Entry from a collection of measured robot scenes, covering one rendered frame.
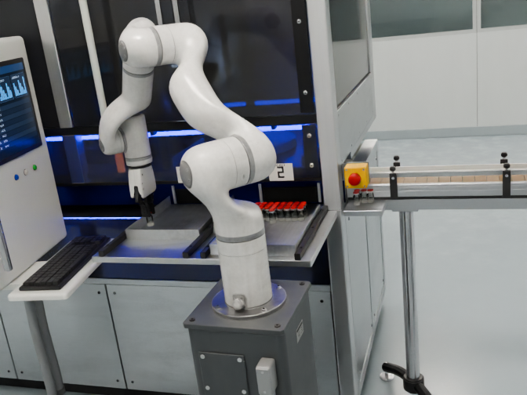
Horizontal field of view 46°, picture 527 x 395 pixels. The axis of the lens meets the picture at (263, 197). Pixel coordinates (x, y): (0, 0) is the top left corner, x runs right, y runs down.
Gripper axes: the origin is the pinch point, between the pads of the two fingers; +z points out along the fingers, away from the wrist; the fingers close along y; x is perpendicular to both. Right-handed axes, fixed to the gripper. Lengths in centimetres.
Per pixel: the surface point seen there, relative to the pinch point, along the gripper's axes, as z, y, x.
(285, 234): 7.9, 1.8, 46.8
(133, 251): 8.1, 15.6, 1.5
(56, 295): 16.2, 31.3, -18.1
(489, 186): 4, -31, 107
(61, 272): 13.3, 21.3, -22.2
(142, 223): 6.8, -4.3, -5.6
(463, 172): 0, -33, 99
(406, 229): 20, -34, 80
